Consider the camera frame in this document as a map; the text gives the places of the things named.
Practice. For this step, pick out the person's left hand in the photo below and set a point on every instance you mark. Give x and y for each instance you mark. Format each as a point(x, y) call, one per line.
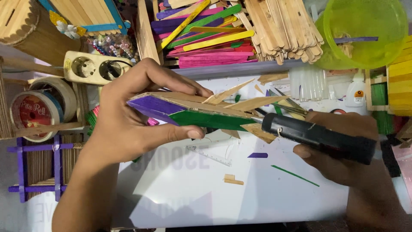
point(111, 129)

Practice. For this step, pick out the person's right hand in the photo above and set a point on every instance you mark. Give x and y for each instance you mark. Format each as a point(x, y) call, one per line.
point(341, 170)

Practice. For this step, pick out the black glue gun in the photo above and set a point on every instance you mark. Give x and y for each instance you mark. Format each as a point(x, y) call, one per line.
point(318, 135)

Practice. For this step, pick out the purple green stick craft panel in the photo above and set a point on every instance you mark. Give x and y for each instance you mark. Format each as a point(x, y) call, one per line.
point(206, 117)

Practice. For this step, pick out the bundle of pink green skewers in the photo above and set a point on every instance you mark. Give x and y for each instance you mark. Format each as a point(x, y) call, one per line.
point(91, 117)

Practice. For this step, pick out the thin green stick sliver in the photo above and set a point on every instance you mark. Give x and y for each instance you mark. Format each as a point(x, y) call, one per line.
point(294, 175)

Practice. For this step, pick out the white tape roll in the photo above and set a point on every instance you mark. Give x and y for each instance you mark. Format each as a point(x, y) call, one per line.
point(66, 92)

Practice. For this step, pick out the long plain wooden stick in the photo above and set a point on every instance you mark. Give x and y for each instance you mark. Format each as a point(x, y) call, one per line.
point(48, 128)

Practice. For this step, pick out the cream power strip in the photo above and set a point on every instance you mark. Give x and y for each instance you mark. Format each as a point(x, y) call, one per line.
point(91, 67)

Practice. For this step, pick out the purple framed stick craft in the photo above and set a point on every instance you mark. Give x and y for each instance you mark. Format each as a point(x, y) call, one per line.
point(57, 167)

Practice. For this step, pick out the white glue bottle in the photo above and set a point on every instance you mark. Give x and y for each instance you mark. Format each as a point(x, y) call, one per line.
point(355, 93)

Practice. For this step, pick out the red ribbon roll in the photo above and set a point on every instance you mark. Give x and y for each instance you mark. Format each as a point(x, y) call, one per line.
point(33, 112)

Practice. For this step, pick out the metal scissors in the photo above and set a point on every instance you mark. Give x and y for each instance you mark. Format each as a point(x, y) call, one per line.
point(289, 104)

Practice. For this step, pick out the bag of beads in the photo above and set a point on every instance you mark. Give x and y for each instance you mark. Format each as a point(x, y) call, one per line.
point(112, 45)

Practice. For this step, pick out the purple stick offcut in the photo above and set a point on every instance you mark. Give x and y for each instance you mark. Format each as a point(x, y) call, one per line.
point(257, 155)

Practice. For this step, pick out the stack of green sticks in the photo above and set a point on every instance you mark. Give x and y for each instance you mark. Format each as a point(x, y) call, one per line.
point(379, 94)

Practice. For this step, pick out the bundle of clear glue sticks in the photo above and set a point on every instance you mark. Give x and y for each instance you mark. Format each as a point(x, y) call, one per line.
point(307, 83)

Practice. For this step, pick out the clear plastic ruler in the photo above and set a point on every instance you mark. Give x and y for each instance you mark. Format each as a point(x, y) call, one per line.
point(209, 156)

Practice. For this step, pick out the wooden stick tray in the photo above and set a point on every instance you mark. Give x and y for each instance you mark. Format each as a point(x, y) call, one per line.
point(146, 32)

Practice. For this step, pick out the stack of yellow sticks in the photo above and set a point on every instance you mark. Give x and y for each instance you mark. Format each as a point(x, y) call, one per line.
point(400, 83)

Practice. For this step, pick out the white flower ornament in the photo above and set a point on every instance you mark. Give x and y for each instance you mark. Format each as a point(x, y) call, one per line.
point(68, 30)

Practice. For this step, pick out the corrugated cardboard piece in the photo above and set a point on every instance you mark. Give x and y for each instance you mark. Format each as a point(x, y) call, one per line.
point(4, 106)

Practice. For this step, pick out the small wooden stick offcut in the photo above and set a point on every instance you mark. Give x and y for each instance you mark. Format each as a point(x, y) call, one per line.
point(232, 180)

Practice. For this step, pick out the stick house with blue trim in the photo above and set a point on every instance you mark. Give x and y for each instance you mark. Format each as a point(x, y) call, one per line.
point(93, 14)

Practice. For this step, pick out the white board sheet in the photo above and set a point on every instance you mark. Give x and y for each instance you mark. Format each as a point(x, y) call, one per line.
point(209, 199)

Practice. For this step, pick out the round wooden stick box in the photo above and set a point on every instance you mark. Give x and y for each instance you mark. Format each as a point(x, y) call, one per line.
point(29, 32)

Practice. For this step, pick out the pile of coloured craft sticks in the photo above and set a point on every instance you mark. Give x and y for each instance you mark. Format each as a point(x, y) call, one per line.
point(209, 42)

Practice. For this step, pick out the purple craft stick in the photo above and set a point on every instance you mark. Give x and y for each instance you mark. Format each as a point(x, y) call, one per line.
point(357, 39)

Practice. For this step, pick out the green plastic bowl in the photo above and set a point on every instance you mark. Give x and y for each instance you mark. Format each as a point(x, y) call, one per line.
point(363, 19)

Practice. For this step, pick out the pile of plain wooden sticks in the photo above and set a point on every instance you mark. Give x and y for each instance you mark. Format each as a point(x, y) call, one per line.
point(283, 29)

